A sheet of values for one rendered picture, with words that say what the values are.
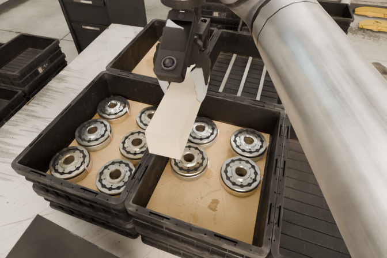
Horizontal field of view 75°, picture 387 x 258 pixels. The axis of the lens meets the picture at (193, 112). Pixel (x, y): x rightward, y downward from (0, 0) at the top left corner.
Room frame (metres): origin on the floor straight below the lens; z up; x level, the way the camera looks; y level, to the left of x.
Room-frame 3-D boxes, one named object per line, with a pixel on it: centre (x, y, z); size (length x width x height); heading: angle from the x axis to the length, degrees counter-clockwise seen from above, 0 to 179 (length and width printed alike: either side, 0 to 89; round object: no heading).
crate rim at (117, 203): (0.46, 0.23, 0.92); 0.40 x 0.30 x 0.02; 161
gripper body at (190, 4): (0.41, 0.01, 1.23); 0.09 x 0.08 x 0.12; 165
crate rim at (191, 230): (0.36, -0.06, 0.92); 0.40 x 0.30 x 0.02; 161
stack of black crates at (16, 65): (1.34, 1.07, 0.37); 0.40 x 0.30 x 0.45; 165
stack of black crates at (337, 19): (1.96, -1.02, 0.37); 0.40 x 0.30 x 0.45; 75
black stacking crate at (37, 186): (0.46, 0.23, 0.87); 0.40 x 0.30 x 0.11; 161
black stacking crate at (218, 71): (0.74, -0.19, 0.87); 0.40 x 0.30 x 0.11; 161
